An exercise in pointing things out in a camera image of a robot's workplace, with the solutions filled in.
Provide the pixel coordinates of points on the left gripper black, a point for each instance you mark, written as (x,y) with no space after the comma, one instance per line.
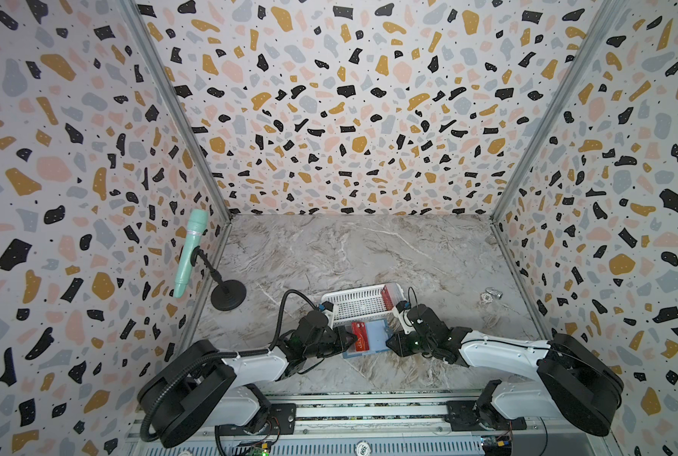
(341,333)

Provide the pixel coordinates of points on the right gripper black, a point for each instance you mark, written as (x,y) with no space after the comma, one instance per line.
(401,340)

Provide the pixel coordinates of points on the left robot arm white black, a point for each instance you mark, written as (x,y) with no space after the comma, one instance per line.
(205,385)

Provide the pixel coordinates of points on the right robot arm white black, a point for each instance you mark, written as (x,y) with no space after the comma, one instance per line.
(561,378)

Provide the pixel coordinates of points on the stack of red cards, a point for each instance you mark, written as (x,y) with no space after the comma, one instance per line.
(392,295)

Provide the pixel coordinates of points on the white plastic mesh basket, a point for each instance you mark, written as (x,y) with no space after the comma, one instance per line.
(357,304)

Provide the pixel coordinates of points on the small silver metal object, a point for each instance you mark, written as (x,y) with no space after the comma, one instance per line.
(490,295)

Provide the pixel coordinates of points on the black microphone stand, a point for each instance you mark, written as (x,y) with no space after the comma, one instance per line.
(227,294)

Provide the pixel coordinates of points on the mint green microphone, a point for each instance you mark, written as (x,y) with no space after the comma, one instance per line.
(196,226)

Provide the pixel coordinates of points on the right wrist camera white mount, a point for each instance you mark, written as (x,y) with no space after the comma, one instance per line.
(401,311)

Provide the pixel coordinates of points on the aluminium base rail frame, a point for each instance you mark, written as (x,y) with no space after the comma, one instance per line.
(382,424)

